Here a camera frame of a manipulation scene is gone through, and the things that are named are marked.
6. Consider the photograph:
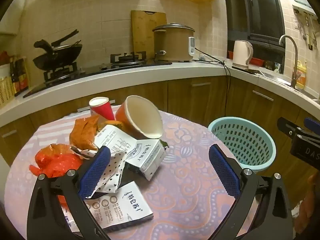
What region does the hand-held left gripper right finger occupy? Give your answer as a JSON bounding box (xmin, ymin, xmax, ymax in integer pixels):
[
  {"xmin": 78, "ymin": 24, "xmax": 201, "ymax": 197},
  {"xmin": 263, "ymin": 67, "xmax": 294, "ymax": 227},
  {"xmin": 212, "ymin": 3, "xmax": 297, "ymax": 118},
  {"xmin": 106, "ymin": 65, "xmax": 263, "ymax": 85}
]
[{"xmin": 209, "ymin": 144, "xmax": 293, "ymax": 240}]

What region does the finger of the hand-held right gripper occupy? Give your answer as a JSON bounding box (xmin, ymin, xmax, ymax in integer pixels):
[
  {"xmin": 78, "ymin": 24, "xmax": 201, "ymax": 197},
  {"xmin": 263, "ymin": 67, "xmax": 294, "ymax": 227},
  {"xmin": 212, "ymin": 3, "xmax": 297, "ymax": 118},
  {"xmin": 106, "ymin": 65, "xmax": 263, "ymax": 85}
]
[
  {"xmin": 304, "ymin": 117, "xmax": 320, "ymax": 133},
  {"xmin": 276, "ymin": 117, "xmax": 304, "ymax": 138}
]

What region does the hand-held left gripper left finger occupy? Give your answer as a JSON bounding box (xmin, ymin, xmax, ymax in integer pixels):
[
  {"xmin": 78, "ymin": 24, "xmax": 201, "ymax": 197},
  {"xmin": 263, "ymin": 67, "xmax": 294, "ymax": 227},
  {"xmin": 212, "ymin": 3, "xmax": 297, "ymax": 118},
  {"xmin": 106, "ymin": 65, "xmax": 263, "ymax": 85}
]
[{"xmin": 27, "ymin": 145, "xmax": 112, "ymax": 240}]

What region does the white polka dot wrapper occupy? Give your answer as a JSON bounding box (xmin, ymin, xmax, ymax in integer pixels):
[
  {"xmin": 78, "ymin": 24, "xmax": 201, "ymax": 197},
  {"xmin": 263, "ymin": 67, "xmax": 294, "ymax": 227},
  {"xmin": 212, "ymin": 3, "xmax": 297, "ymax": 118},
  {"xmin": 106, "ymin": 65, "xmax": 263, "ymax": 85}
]
[{"xmin": 71, "ymin": 147, "xmax": 127, "ymax": 195}]

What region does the teal plastic waste basket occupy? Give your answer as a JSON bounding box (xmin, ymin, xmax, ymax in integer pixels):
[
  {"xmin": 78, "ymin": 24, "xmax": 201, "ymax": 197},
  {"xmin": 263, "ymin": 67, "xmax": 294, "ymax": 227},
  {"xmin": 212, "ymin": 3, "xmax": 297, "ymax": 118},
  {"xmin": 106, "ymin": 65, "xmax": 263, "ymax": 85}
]
[{"xmin": 208, "ymin": 117, "xmax": 277, "ymax": 172}]

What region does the red plastic bag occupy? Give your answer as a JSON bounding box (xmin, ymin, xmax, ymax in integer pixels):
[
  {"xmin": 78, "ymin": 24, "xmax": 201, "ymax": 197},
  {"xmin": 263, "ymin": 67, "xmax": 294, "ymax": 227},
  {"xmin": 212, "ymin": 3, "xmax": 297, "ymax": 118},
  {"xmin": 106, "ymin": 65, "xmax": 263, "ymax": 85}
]
[{"xmin": 29, "ymin": 144, "xmax": 84, "ymax": 214}]

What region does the orange snack wrapper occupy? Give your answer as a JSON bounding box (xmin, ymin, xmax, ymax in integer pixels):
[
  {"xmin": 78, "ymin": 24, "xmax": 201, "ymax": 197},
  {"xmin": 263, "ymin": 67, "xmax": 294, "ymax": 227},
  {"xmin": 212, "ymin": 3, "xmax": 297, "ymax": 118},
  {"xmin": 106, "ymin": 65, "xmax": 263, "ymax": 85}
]
[{"xmin": 69, "ymin": 116, "xmax": 100, "ymax": 151}]

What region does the large white milk carton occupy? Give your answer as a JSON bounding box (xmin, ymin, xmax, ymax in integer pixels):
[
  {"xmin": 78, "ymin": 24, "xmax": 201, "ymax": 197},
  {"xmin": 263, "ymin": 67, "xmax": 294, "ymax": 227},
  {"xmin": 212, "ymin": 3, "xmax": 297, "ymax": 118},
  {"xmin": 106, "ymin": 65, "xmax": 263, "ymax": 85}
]
[{"xmin": 84, "ymin": 181, "xmax": 154, "ymax": 232}]

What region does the orange paper bowl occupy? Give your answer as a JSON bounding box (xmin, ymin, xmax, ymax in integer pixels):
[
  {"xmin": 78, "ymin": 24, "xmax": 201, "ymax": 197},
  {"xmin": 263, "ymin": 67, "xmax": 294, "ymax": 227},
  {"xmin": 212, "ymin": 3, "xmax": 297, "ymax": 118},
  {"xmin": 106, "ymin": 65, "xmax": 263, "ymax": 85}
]
[{"xmin": 115, "ymin": 95, "xmax": 163, "ymax": 139}]

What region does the person's right hand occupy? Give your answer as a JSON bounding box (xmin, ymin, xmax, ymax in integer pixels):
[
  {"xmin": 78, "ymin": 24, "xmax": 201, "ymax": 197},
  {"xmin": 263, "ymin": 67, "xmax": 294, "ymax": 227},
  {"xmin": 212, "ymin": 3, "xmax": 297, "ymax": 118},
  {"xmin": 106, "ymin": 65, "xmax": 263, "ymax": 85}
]
[{"xmin": 299, "ymin": 171, "xmax": 320, "ymax": 234}]

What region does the purple and pink patterned tablecloth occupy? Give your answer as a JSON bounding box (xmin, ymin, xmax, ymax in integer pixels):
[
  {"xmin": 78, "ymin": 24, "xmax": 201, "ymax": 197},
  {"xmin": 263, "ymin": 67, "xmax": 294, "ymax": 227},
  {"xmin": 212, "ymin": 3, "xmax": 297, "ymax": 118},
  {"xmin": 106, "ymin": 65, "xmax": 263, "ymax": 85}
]
[{"xmin": 4, "ymin": 105, "xmax": 265, "ymax": 240}]

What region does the yellow dish soap bottle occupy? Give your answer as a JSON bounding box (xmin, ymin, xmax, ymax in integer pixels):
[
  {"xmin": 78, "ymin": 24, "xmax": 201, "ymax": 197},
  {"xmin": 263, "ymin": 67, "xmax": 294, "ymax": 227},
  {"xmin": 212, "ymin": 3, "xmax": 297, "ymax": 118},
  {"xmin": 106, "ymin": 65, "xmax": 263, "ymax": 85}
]
[{"xmin": 296, "ymin": 60, "xmax": 307, "ymax": 90}]

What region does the red paper cup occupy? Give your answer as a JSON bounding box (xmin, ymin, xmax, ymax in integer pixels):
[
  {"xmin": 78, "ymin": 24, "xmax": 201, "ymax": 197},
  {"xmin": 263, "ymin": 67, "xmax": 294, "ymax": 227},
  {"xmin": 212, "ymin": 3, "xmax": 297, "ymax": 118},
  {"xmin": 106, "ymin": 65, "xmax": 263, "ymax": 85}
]
[{"xmin": 89, "ymin": 97, "xmax": 116, "ymax": 121}]

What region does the steel kitchen faucet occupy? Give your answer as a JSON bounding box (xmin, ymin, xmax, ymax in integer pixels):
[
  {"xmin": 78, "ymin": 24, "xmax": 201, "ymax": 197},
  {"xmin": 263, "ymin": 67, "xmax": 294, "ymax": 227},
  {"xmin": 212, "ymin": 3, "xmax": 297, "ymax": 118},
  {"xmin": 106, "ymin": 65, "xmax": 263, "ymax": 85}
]
[{"xmin": 279, "ymin": 34, "xmax": 300, "ymax": 88}]

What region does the red container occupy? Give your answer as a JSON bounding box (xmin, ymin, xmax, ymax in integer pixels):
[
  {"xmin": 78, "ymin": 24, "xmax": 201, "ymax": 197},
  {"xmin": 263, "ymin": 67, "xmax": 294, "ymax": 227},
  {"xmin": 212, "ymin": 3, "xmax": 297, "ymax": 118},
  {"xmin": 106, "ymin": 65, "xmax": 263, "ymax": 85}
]
[{"xmin": 227, "ymin": 51, "xmax": 264, "ymax": 67}]

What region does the white electric kettle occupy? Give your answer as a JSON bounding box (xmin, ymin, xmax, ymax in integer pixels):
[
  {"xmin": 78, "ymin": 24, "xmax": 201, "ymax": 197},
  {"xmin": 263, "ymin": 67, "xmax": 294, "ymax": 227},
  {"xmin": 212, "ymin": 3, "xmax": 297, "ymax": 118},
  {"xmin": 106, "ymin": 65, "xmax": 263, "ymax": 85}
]
[{"xmin": 232, "ymin": 40, "xmax": 253, "ymax": 70}]

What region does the wooden kitchen counter cabinet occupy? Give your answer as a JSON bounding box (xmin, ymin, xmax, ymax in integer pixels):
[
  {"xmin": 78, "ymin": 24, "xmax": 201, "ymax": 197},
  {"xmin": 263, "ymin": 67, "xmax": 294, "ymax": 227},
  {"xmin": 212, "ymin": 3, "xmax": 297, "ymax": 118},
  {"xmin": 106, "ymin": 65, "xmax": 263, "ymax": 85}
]
[{"xmin": 0, "ymin": 55, "xmax": 320, "ymax": 218}]

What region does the hanging utensil rack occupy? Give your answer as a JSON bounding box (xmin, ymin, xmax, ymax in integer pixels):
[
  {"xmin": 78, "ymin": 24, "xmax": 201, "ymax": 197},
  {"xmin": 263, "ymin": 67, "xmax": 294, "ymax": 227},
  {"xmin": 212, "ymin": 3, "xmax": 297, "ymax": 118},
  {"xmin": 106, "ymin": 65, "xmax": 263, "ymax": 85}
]
[{"xmin": 292, "ymin": 4, "xmax": 320, "ymax": 52}]

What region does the black gas cooktop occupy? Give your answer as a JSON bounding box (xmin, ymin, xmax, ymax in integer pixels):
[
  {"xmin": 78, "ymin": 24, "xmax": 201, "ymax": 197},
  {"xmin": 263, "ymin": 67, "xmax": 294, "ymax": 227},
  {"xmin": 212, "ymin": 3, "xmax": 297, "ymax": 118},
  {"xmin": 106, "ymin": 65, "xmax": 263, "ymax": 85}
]
[{"xmin": 23, "ymin": 51, "xmax": 173, "ymax": 98}]

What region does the black wok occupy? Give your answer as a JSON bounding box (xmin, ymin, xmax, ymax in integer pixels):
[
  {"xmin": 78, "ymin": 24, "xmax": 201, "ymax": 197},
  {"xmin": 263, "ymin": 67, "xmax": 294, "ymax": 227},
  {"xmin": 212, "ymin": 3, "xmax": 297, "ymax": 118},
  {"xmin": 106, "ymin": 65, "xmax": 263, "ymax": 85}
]
[{"xmin": 32, "ymin": 40, "xmax": 83, "ymax": 71}]

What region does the dark kitchen window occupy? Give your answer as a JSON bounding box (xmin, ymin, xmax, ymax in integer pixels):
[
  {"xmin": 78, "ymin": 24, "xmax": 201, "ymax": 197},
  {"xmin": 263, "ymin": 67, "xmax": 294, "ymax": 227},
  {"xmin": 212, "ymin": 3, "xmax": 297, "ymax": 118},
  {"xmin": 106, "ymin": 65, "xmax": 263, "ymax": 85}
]
[{"xmin": 222, "ymin": 0, "xmax": 287, "ymax": 50}]

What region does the dark sauce bottle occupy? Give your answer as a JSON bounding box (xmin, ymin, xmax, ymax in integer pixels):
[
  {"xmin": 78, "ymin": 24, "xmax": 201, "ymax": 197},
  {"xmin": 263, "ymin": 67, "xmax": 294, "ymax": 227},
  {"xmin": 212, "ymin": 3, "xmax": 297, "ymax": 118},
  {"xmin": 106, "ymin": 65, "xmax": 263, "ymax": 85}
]
[
  {"xmin": 16, "ymin": 57, "xmax": 29, "ymax": 92},
  {"xmin": 10, "ymin": 57, "xmax": 21, "ymax": 97}
]

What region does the black frying pan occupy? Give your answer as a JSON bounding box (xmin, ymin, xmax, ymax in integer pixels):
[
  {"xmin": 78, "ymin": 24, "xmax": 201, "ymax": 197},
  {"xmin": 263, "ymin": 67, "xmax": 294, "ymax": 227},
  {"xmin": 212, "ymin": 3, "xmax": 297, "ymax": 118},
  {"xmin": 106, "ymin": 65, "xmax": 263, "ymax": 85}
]
[{"xmin": 51, "ymin": 29, "xmax": 83, "ymax": 52}]

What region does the brown rice cooker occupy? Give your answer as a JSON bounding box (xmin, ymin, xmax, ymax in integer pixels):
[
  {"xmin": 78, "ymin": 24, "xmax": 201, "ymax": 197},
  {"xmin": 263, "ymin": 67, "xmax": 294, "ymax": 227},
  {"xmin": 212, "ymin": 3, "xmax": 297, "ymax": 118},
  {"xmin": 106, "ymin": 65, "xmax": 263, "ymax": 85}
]
[{"xmin": 152, "ymin": 24, "xmax": 195, "ymax": 62}]

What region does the wooden cutting board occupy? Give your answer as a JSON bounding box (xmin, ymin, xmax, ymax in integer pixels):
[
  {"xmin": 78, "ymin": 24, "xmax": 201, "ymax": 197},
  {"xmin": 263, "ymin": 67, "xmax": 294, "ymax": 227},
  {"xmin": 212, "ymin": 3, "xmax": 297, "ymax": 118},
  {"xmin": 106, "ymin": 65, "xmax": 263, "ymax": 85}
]
[{"xmin": 130, "ymin": 10, "xmax": 167, "ymax": 55}]

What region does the black power cable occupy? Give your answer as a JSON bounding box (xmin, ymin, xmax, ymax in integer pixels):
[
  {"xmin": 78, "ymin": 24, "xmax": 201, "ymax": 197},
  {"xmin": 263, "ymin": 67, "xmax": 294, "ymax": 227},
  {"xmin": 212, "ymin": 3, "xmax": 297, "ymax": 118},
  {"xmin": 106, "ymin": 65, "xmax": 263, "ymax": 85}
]
[{"xmin": 194, "ymin": 47, "xmax": 232, "ymax": 118}]

